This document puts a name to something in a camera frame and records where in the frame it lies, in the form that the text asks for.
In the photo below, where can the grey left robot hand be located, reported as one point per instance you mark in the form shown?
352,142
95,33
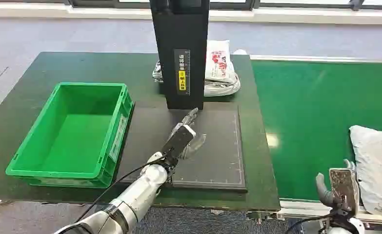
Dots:
177,142

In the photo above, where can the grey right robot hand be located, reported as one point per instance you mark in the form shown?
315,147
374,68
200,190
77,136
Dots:
344,190

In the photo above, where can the plain grey parcel bag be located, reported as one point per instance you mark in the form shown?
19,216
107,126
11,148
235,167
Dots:
378,161

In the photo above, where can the grey-white parcel bag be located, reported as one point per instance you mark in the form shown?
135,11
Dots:
223,88

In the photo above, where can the black and yellow column label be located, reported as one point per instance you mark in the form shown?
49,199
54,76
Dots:
181,71

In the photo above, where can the green conveyor belt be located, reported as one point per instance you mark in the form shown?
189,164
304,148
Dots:
307,113

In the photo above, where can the white parcel with red print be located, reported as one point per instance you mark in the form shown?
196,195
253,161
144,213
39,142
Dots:
220,64

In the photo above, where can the black scanner column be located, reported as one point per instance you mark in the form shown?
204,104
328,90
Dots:
165,48

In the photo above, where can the green plastic crate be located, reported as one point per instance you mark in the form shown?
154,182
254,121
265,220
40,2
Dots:
77,135

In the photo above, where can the small white rounded object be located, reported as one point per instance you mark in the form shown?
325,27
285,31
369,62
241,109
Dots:
239,52

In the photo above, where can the black scanner base plate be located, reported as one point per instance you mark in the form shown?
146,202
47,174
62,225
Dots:
216,145

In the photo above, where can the small metal table bracket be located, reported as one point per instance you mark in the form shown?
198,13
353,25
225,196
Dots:
216,212

